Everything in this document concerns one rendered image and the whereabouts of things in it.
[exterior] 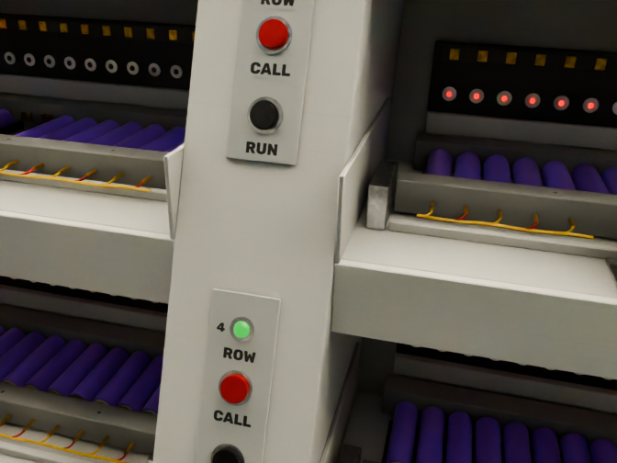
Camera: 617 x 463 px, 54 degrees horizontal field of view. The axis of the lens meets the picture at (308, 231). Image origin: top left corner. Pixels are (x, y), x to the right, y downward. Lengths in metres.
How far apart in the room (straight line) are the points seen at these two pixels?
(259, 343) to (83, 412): 0.19
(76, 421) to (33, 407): 0.04
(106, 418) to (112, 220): 0.16
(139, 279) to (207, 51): 0.14
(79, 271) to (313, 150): 0.17
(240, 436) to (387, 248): 0.14
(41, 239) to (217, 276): 0.12
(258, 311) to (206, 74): 0.14
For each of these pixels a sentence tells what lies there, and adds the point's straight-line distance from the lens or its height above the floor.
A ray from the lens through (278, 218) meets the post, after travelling 0.33.
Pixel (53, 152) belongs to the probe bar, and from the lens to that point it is 0.46.
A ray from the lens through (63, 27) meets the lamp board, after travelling 0.59.
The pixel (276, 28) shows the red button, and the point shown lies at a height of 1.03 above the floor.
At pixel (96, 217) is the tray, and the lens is 0.40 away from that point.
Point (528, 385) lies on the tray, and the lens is 0.51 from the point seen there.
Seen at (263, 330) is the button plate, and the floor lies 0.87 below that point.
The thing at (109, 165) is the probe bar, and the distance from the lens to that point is 0.44.
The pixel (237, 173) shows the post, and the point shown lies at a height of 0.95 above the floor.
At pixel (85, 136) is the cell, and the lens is 0.50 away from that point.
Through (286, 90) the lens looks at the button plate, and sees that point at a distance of 0.34.
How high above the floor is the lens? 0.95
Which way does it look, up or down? 5 degrees down
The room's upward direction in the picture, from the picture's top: 7 degrees clockwise
